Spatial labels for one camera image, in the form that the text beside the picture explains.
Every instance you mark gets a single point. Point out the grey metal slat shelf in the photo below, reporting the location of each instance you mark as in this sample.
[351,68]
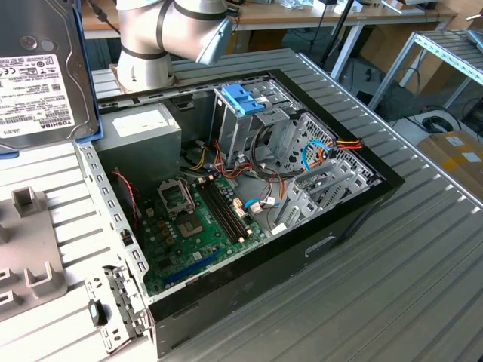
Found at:
[445,47]

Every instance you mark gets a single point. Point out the grey power supply unit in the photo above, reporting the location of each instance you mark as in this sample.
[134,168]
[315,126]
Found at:
[139,154]

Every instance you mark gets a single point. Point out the grey parts rack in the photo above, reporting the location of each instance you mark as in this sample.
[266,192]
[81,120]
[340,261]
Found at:
[34,241]

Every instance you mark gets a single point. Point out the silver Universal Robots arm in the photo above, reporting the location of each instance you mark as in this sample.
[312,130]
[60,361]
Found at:
[181,26]

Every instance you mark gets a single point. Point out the black open PC case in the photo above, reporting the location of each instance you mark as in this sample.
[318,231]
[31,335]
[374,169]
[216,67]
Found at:
[264,275]

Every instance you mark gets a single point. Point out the green motherboard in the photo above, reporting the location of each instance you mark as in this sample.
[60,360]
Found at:
[177,252]

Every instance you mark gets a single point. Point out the cardboard box with yellow tape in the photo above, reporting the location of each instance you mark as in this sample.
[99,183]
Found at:
[453,158]

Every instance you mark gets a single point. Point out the hard disk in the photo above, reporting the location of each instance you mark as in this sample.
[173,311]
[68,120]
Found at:
[37,37]

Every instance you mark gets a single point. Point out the black RAM slot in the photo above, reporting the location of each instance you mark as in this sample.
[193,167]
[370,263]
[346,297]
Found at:
[216,211]
[234,211]
[222,211]
[228,211]

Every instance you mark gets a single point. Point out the blue expansion slot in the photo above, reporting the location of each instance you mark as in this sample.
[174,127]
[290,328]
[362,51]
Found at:
[192,265]

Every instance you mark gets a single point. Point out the CPU socket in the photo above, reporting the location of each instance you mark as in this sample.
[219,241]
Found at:
[190,226]

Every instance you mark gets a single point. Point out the black stand pole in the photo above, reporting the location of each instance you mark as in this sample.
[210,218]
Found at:
[339,26]

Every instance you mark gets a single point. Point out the grey metal disk bay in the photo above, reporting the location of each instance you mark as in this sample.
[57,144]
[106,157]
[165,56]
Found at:
[302,196]

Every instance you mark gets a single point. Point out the black case latch knob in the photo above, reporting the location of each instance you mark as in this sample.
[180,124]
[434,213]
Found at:
[97,313]

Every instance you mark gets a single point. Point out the metal expansion card bracket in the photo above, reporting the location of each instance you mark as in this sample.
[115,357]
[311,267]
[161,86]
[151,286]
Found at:
[120,301]

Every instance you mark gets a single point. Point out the wooden desk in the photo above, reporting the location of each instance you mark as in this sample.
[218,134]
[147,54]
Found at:
[294,17]

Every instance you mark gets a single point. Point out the white board connector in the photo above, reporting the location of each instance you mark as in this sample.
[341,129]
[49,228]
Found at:
[238,209]

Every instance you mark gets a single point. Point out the grey metal drive cage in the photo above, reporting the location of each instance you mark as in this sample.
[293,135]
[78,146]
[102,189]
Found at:
[230,128]

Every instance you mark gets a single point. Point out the blue plastic cage latch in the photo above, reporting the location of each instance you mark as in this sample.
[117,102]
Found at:
[241,96]

